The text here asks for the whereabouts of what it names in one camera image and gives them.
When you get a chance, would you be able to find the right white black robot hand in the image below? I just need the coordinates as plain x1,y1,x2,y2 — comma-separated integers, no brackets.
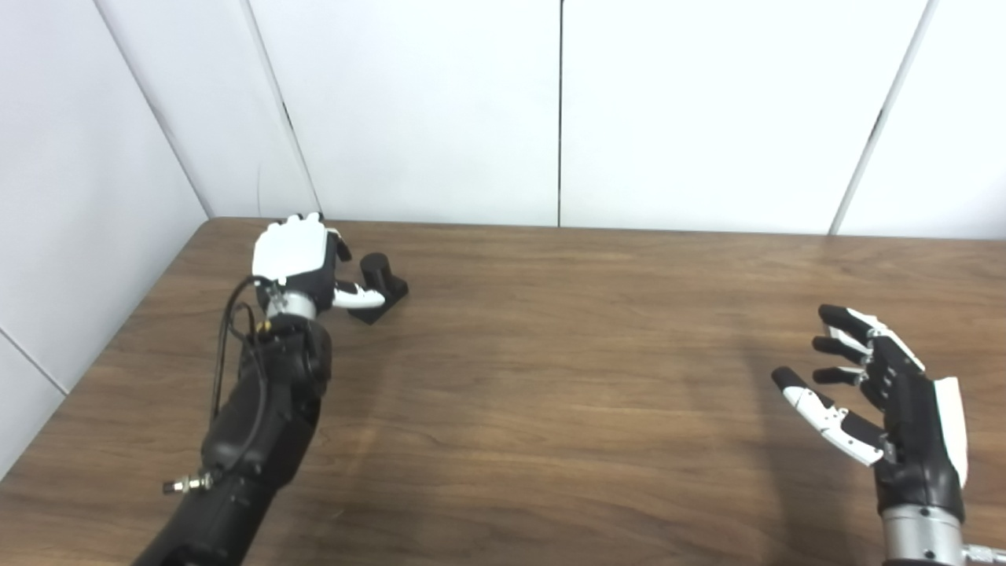
771,304,969,520

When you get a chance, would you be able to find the black peg with square base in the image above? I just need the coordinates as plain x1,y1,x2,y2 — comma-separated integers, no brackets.
346,252,409,325

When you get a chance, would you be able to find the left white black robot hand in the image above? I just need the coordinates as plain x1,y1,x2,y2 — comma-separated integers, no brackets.
251,212,386,315

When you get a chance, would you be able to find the thick black left wrist cable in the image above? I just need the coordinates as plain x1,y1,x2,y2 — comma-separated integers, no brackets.
163,275,272,494

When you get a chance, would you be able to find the thin black left arm wire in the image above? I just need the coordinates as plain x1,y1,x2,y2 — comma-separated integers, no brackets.
211,303,260,421

